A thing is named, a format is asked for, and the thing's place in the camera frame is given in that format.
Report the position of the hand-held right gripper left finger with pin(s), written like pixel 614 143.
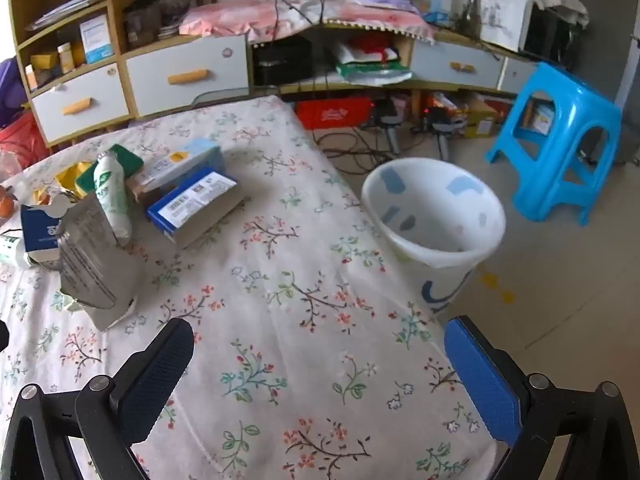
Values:
pixel 150 390

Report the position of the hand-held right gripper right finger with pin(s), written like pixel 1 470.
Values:
pixel 480 385

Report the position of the silver foil snack bag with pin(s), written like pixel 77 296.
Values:
pixel 90 260

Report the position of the floral tablecloth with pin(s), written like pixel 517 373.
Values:
pixel 300 320

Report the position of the dark blue carton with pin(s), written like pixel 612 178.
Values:
pixel 37 232

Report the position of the white green tube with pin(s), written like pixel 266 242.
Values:
pixel 112 200

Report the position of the white green packet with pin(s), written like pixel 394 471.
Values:
pixel 12 250

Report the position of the blue white carton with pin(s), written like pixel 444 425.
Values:
pixel 195 197

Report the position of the yellow wrapper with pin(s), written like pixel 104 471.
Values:
pixel 75 177

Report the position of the green yellow sponge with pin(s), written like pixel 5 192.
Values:
pixel 127 160

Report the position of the small orange peel piece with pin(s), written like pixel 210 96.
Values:
pixel 4 205

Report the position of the light blue carton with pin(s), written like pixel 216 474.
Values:
pixel 190 157

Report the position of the cardboard box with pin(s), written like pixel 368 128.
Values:
pixel 482 117

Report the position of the red plastic bag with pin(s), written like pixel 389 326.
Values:
pixel 20 140

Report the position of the blue plastic stool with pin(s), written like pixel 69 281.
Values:
pixel 565 100

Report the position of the red box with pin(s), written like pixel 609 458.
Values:
pixel 335 112

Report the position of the narrow white drawer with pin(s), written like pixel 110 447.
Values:
pixel 515 77

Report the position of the purple cloth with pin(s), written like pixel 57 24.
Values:
pixel 9 90

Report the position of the pile of folded bags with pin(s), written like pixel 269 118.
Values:
pixel 370 62

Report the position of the black box appliance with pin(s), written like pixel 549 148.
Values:
pixel 282 60

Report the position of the blue white shelf box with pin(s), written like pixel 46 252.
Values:
pixel 95 37

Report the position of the black microwave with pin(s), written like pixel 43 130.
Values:
pixel 550 35

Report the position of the yellow wooden cabinet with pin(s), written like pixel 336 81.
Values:
pixel 118 15

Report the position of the pink cloth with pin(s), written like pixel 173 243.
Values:
pixel 225 17

